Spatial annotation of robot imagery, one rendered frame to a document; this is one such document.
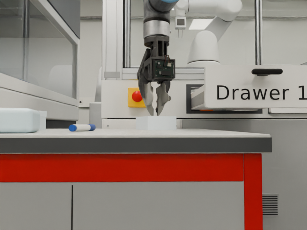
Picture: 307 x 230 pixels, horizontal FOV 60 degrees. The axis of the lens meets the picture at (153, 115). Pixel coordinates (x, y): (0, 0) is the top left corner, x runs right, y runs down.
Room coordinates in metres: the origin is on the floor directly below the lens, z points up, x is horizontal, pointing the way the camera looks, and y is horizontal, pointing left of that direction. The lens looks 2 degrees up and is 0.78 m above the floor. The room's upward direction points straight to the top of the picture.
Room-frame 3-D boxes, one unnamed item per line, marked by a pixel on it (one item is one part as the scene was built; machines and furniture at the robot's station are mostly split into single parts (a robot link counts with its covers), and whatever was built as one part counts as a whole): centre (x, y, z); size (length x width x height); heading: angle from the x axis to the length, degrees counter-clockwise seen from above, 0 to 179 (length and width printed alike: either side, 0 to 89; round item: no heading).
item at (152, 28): (0.74, -0.01, 1.03); 0.08 x 0.08 x 0.05
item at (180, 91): (1.49, -0.30, 0.87); 1.02 x 0.95 x 0.14; 91
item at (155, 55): (0.74, -0.01, 0.95); 0.09 x 0.08 x 0.12; 19
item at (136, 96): (0.95, 0.06, 0.88); 0.04 x 0.03 x 0.04; 91
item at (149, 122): (0.79, 0.00, 0.78); 0.12 x 0.08 x 0.04; 19
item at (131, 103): (0.98, 0.06, 0.88); 0.07 x 0.05 x 0.07; 91
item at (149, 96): (0.73, 0.01, 0.85); 0.06 x 0.03 x 0.09; 19
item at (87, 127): (0.59, 0.15, 0.77); 0.14 x 0.02 x 0.02; 176
